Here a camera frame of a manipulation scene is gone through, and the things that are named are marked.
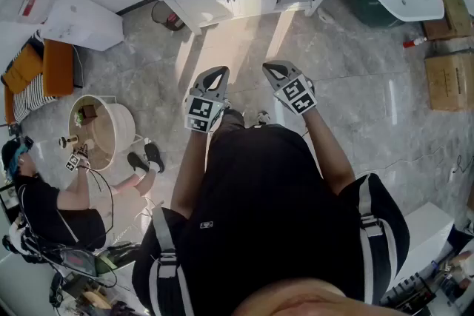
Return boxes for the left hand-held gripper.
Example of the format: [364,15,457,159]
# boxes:
[184,65,231,134]

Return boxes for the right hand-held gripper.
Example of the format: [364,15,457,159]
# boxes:
[261,60,318,117]

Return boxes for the person's right forearm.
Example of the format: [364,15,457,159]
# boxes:
[300,107,357,197]

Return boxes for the person's left forearm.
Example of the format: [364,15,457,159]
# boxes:
[169,127,214,221]

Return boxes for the person's black trousers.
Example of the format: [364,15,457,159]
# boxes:
[218,109,247,134]

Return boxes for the black mesh waste bin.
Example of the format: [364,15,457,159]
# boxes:
[150,0,186,33]

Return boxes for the round beige side table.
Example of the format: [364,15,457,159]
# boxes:
[68,94,144,172]

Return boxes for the red and white bottle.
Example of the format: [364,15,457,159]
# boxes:
[402,36,429,49]

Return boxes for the person's black shirt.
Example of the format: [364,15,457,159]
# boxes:
[131,124,410,316]

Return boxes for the white rectangular box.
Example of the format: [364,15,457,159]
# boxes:
[39,0,125,52]

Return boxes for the cardboard box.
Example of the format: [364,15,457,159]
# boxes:
[421,0,474,41]
[424,50,474,112]

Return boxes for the orange pillow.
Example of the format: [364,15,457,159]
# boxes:
[1,43,44,93]

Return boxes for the red and white sticker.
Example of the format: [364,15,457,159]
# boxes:
[18,0,40,18]

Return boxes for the white low platform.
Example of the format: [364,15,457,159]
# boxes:
[392,201,456,288]

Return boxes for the person's face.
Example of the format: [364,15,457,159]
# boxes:
[231,277,408,316]

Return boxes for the black cable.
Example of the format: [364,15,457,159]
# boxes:
[84,164,116,245]

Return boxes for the grey harness strap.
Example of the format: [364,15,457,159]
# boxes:
[150,206,194,316]
[357,175,399,304]

